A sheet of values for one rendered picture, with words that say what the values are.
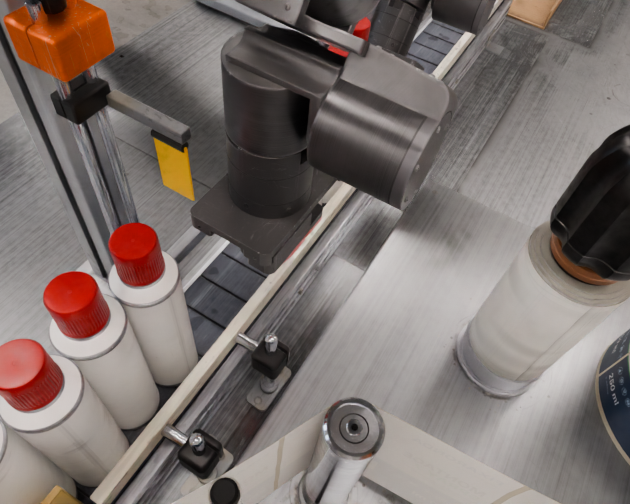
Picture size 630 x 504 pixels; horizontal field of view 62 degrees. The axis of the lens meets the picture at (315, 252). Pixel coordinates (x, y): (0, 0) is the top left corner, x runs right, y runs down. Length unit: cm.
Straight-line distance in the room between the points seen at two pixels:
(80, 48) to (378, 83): 19
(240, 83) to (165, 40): 74
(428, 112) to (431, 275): 38
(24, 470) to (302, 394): 25
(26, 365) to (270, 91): 21
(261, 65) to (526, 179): 63
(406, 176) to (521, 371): 31
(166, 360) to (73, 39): 27
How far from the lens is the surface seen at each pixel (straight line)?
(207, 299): 58
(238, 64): 29
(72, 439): 41
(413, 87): 27
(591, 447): 61
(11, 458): 40
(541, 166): 90
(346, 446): 33
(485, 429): 57
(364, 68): 28
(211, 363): 51
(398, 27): 68
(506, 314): 49
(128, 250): 37
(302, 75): 29
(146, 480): 52
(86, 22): 37
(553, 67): 112
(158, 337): 45
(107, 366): 41
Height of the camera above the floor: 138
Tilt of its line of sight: 54 degrees down
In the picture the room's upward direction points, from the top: 9 degrees clockwise
